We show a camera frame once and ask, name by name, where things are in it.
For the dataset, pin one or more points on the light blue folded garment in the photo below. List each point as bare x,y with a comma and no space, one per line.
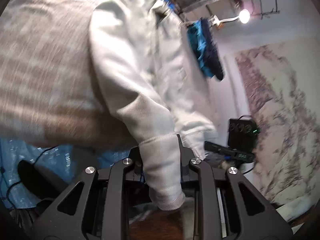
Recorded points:
198,45

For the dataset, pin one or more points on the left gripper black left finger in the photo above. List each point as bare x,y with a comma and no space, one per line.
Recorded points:
137,173

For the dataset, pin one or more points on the white clip lamp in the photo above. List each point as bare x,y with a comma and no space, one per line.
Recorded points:
243,17

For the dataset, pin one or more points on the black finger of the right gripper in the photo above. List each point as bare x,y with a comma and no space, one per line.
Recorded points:
229,153

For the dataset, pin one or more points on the grey and blue hooded jacket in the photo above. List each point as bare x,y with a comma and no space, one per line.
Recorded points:
140,54

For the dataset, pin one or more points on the navy quilted folded jacket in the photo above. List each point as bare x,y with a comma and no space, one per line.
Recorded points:
210,61

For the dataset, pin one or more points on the beige plaid bed cover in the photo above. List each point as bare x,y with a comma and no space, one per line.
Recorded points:
49,90

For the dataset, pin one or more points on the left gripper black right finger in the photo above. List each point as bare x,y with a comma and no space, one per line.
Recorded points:
186,155

